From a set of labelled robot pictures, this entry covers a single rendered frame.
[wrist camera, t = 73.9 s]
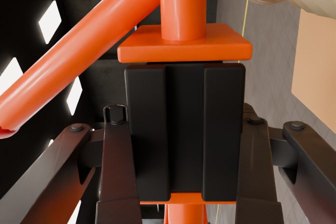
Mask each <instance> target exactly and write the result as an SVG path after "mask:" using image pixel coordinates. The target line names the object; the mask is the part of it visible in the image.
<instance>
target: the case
mask: <svg viewBox="0 0 336 224"><path fill-rule="evenodd" d="M291 92H292V94H293V95H294V96H296V97H297V98H298V99H299V100H300V101H301V102H302V103H303V104H304V105H305V106H306V107H307V108H308V109H309V110H311V111H312V112H313V113H314V114H315V115H316V116H317V117H318V118H319V119H320V120H321V121H322V122H323V123H324V124H326V125H327V126H328V127H329V128H330V129H331V130H332V131H333V132H334V133H335V134H336V19H333V18H330V17H324V16H318V15H316V14H314V13H309V12H306V11H304V10H303V9H302V8H301V11H300V19H299V28H298V37H297V45H296V54H295V62H294V71H293V80H292V88H291Z"/></svg>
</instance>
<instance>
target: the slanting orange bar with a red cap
mask: <svg viewBox="0 0 336 224"><path fill-rule="evenodd" d="M160 4H161V1H160V0H102V1H101V2H100V3H99V4H97V5H96V6H95V7H94V8H93V9H92V10H91V11H90V12H89V13H88V14H87V15H86V16H85V17H84V18H83V19H81V20H80V21H79V22H78V23H77V24H76V25H75V26H74V27H73V28H72V29H71V30H70V31H69V32H68V33H67V34H65V35H64V36H63V37H62V38H61V39H60V40H59V41H58V42H57V43H56V44H55V45H54V46H53V47H52V48H50V49H49V50H48V51H47V52H46V53H45V54H44V55H43V56H42V57H41V58H40V59H39V60H38V61H37V62H36V63H34V64H33V65H32V66H31V67H30V68H29V69H28V70H27V71H26V72H25V73H24V74H23V75H22V76H21V77H20V78H18V79H17V80H16V81H15V82H14V83H13V84H12V85H11V86H10V87H9V88H8V89H7V90H6V91H5V92H4V93H2V94H1V95H0V139H4V138H8V137H10V136H12V135H14V134H15V133H16V132H17V131H18V130H19V129H20V127H21V126H22V125H23V124H24V123H25V122H26V121H28V120H29V119H30V118H31V117H32V116H33V115H34V114H36V113H37V112H38V111H39V110H40V109H41V108H42V107H44V106H45V105H46V104H47V103H48V102H49V101H50V100H52V99H53V98H54V97H55V96H56V95H57V94H58V93H60V92H61V91H62V90H63V89H64V88H65V87H66V86H68V85H69V84H70V83H71V82H72V81H73V80H74V79H76V78H77V77H78V76H79V75H80V74H81V73H82V72H84V71H85V70H86V69H87V68H88V67H89V66H90V65H92V64H93V63H94V62H95V61H96V60H97V59H98V58H100V57H101V56H102V55H103V54H104V53H105V52H106V51H108V50H109V49H110V48H111V47H112V46H113V45H114V44H116V43H117V42H118V41H119V40H120V39H121V38H122V37H124V36H125V35H126V34H127V33H128V32H129V31H130V30H132V29H133V28H134V27H135V26H136V25H137V24H138V23H140V22H141V21H142V20H143V19H144V18H145V17H146V16H148V15H149V14H150V13H151V12H152V11H153V10H155V9H156V8H157V7H158V6H159V5H160Z"/></svg>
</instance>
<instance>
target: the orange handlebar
mask: <svg viewBox="0 0 336 224"><path fill-rule="evenodd" d="M206 12H207V0H160V14H161V38H162V39H164V40H171V41H191V40H199V39H203V38H206ZM161 224H211V223H210V222H208V219H207V210H206V204H165V211H164V222H161Z"/></svg>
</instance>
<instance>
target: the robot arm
mask: <svg viewBox="0 0 336 224"><path fill-rule="evenodd" d="M103 115H104V128H102V129H98V130H92V131H91V129H90V126H89V125H88V124H85V123H75V124H72V125H70V126H67V127H66V128H65V129H64V130H63V131H62V132H61V133H60V134H59V135H58V137H57V138H56V139H55V140H54V141H53V142H52V143H51V144H50V145H49V146H48V148H47V149H46V150H45V151H44V152H43V153H42V154H41V155H40V156H39V158H38V159H37V160H36V161H35V162H34V163H33V164H32V165H31V166H30V167H29V169H28V170H27V171H26V172H25V173H24V174H23V175H22V176H21V177H20V178H19V180H18V181H17V182H16V183H15V184H14V185H13V186H12V187H11V188H10V190H9V191H8V192H7V193H6V194H5V195H4V196H3V197H2V198H1V199H0V224H68V222H69V220H70V218H71V217H72V215H73V213H74V211H75V209H76V207H77V205H78V203H79V201H80V200H81V198H82V196H83V194H84V192H85V190H86V188H87V186H88V184H89V182H90V181H91V179H92V177H93V175H94V173H95V167H100V166H102V167H101V182H100V197H99V201H97V203H96V213H95V224H143V222H142V214H141V206H140V198H139V196H138V188H137V180H136V172H135V163H134V155H133V147H132V139H131V134H130V132H129V120H128V108H127V104H111V105H108V106H106V107H104V108H103ZM273 166H278V170H279V173H280V174H281V176H282V178H283V179H284V181H285V183H286V184H287V186H288V188H289V189H290V191H291V193H292V195H293V196H294V198H295V200H296V201H297V203H298V205H299V206H300V208H301V210H302V211H303V213H304V215H305V217H306V218H307V220H308V222H309V223H310V224H336V151H335V150H334V149H333V148H332V147H331V146H330V145H329V144H328V143H327V142H326V141H325V140H324V139H323V138H322V137H321V136H320V135H319V134H318V133H317V132H316V131H315V130H314V129H313V128H312V127H311V126H309V125H308V124H306V123H303V122H302V121H287V122H285V123H284V124H283V129H281V128H274V127H270V126H268V122H267V120H265V119H264V118H261V117H258V115H257V114H256V112H255V110H254V109H253V107H252V106H251V105H250V104H248V103H244V109H243V126H242V133H241V136H240V151H239V166H238V180H237V195H236V208H235V223H234V224H284V217H283V210H282V204H281V202H278V200H277V192H276V184H275V176H274V168H273Z"/></svg>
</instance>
